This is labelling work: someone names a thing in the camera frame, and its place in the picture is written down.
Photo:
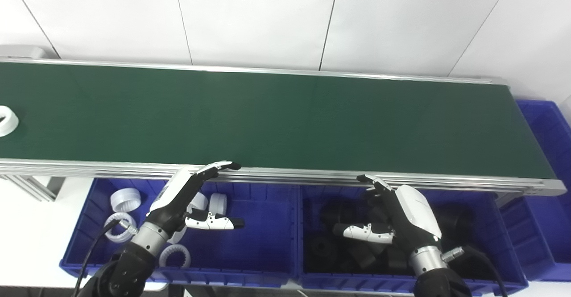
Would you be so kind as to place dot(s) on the blue plastic bin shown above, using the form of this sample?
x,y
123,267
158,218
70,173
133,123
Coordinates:
x,y
548,199

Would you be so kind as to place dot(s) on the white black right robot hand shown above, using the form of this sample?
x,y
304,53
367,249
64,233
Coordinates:
x,y
415,208

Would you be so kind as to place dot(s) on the green conveyor belt aluminium frame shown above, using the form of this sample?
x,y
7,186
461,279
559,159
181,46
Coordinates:
x,y
285,118

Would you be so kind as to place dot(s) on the grey conveyor motor housing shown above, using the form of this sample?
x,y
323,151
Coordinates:
x,y
22,51

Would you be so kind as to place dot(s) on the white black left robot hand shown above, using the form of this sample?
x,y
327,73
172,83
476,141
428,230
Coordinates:
x,y
174,190

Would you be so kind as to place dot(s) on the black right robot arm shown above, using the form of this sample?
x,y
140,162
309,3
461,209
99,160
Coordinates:
x,y
439,283

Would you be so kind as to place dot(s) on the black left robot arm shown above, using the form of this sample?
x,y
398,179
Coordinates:
x,y
129,270

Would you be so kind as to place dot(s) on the blue bin with black parts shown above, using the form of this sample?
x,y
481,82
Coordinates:
x,y
490,243

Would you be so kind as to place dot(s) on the aluminium conveyor support leg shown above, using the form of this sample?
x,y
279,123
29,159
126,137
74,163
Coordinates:
x,y
31,185

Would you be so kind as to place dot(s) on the blue bin with white parts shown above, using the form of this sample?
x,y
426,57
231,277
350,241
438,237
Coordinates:
x,y
258,243

